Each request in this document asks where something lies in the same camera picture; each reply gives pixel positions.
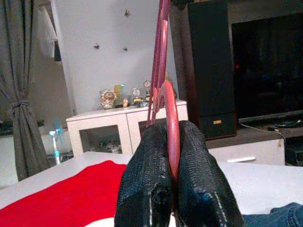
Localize teddy bear figurine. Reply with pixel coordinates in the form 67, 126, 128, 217
98, 89, 118, 110

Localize tall black speaker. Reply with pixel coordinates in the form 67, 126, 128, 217
170, 0, 239, 141

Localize black flat television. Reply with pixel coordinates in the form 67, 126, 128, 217
231, 13, 303, 120

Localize red plastic hanger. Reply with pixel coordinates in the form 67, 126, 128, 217
146, 0, 182, 183

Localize blue jeans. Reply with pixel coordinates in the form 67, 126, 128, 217
242, 202, 303, 227

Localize red polo shirt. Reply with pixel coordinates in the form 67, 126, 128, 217
0, 160, 128, 227

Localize white table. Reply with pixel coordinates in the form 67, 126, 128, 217
0, 151, 303, 220

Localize white glass-door cabinet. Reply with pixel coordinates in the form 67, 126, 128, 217
65, 99, 189, 158

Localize grey curtain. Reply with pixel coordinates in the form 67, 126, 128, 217
0, 0, 50, 182

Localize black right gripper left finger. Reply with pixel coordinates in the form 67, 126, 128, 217
115, 124, 175, 227

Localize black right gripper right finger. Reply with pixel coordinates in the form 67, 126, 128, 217
174, 120, 244, 227

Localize black television stand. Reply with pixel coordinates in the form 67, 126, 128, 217
236, 110, 303, 166

